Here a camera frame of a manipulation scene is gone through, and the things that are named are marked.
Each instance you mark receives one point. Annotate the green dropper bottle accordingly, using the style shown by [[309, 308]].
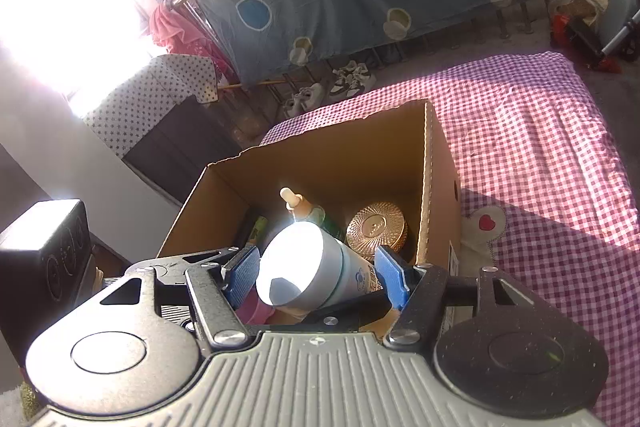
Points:
[[290, 199]]

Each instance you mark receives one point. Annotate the red checked tablecloth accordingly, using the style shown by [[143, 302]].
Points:
[[540, 147]]

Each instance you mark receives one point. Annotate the gold lid jar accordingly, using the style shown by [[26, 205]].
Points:
[[375, 227]]

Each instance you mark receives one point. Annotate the grey padded seat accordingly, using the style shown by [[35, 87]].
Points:
[[617, 17]]

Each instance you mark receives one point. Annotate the yellow pole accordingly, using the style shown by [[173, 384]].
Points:
[[260, 82]]

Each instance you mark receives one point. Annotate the dark cabinet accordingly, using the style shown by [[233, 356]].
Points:
[[190, 147]]

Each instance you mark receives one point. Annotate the pink hanging garment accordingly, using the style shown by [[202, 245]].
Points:
[[175, 27]]

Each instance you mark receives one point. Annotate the brown cardboard box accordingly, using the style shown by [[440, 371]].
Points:
[[320, 157]]

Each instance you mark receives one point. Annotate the white and black sneaker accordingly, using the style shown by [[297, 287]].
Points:
[[361, 74], [342, 84]]

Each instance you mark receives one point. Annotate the white shoe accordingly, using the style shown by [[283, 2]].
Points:
[[296, 104], [314, 93]]

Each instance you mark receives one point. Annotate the beige fuzzy cloth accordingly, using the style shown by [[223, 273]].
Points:
[[15, 407]]

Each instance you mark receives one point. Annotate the beige cloth bundle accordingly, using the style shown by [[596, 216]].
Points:
[[580, 7]]

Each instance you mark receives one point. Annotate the white plastic bottle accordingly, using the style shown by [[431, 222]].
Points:
[[320, 267]]

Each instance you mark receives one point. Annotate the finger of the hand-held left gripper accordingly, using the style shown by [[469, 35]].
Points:
[[170, 263], [345, 314]]

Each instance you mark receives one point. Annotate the pink round object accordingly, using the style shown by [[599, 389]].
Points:
[[255, 309]]

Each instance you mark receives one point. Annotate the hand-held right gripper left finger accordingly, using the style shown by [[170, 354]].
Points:
[[242, 277]]

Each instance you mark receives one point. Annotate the green glue stick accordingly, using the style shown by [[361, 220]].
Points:
[[259, 229]]

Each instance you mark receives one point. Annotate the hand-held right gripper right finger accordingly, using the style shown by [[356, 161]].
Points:
[[390, 274]]

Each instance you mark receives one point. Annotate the white dotted cloth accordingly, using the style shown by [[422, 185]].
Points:
[[145, 97]]

